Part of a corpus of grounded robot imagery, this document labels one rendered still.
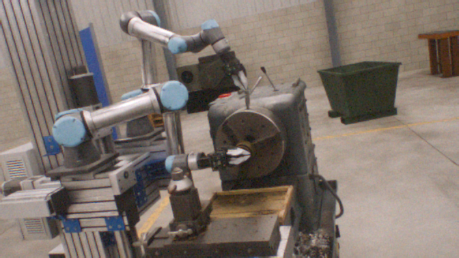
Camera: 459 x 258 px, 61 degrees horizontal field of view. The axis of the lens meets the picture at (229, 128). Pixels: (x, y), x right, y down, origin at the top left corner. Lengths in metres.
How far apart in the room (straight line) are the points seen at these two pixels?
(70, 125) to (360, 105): 5.37
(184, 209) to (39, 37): 1.10
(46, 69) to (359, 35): 10.58
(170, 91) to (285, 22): 10.32
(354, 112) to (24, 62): 5.25
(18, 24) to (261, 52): 10.15
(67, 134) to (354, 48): 10.79
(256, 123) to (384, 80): 4.89
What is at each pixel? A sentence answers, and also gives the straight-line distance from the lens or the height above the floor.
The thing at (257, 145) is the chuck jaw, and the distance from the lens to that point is 1.66.
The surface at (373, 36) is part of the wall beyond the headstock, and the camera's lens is 12.00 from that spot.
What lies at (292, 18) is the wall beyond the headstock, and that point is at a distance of 11.79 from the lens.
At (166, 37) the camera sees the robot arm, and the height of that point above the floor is 1.62.
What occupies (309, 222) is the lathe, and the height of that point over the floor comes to 0.61.
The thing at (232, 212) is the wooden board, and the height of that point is 0.88.
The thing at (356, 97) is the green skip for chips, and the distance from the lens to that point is 6.38.
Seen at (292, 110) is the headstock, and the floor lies 1.18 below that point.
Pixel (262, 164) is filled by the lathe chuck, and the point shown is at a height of 0.99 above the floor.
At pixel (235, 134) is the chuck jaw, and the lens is 1.68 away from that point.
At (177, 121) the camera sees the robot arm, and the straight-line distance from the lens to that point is 1.75.
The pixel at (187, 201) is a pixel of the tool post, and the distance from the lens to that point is 1.22.
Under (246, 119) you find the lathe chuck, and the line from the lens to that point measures 1.72.
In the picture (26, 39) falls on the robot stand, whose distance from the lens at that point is 2.02.
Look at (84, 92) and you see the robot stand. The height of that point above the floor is 1.45.
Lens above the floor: 1.50
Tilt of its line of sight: 11 degrees down
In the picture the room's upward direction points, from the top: 11 degrees counter-clockwise
